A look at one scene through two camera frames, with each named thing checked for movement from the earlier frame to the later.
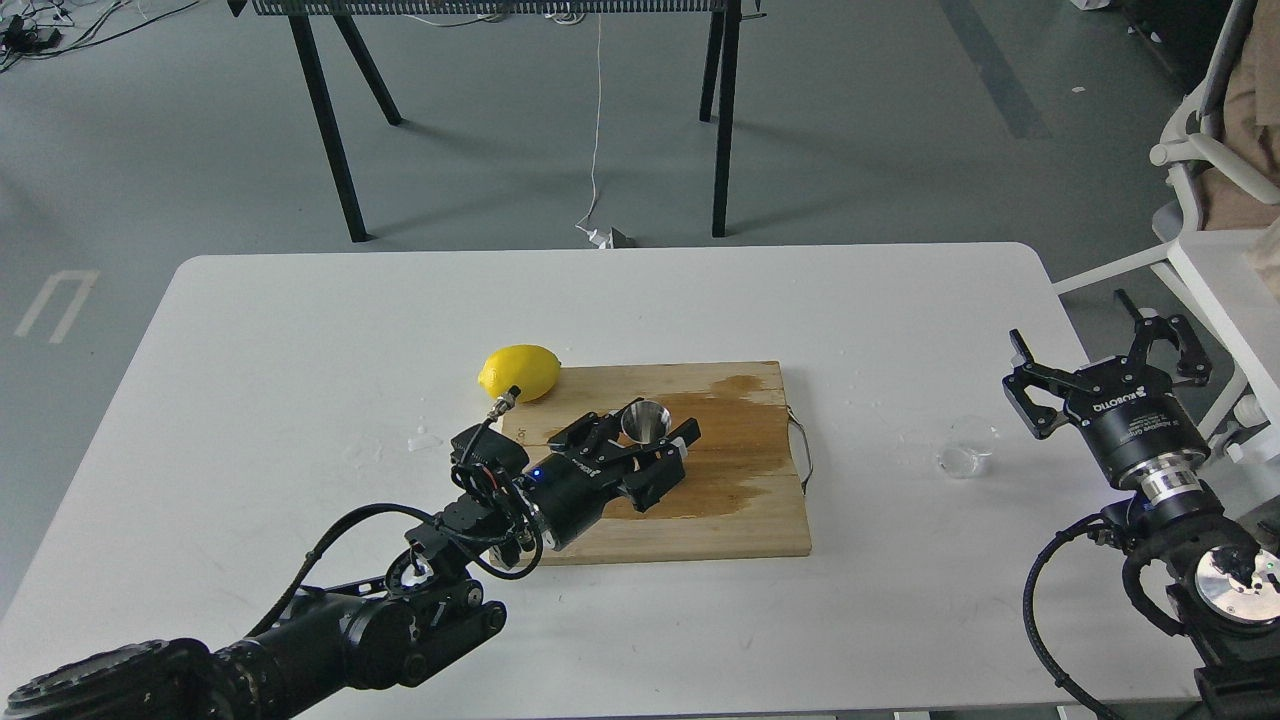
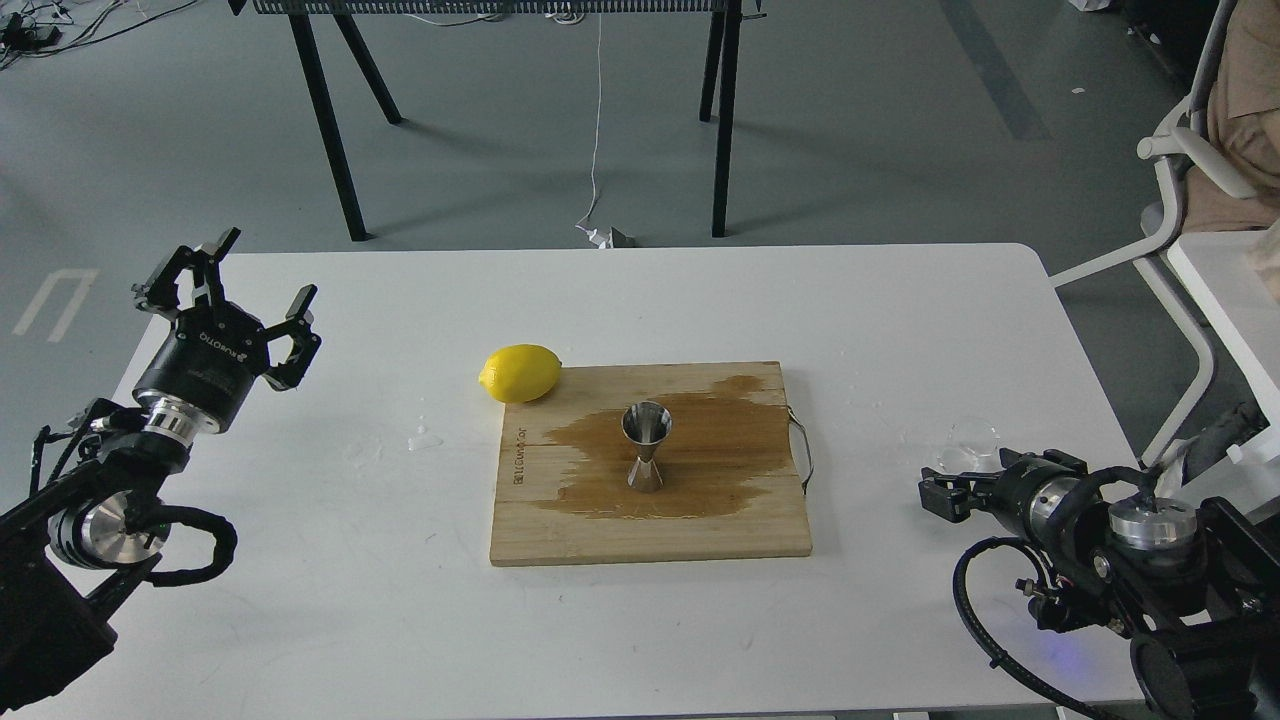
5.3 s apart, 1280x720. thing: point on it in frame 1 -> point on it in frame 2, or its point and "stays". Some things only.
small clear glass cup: [968, 448] stays
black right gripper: [1128, 411] -> [1030, 492]
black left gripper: [570, 490] -> [198, 376]
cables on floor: [33, 28] stays
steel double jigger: [645, 422] stays
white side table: [1213, 265] stays
